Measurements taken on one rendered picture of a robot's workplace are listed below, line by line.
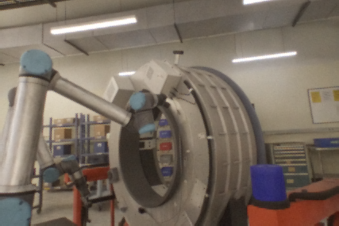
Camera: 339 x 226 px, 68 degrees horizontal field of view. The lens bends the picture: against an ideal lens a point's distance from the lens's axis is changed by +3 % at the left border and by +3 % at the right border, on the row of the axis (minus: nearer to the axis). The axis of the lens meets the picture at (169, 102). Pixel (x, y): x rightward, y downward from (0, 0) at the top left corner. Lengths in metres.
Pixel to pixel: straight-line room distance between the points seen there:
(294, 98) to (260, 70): 1.15
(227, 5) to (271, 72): 2.88
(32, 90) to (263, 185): 0.98
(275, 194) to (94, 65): 7.76
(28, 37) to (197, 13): 3.77
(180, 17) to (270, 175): 4.46
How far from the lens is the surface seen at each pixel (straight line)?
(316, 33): 8.01
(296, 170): 6.32
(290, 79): 7.46
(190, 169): 1.61
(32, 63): 1.18
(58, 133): 7.90
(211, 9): 5.17
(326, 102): 7.57
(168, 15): 5.25
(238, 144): 1.63
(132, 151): 2.35
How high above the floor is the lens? 1.22
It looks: 9 degrees up
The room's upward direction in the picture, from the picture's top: 4 degrees counter-clockwise
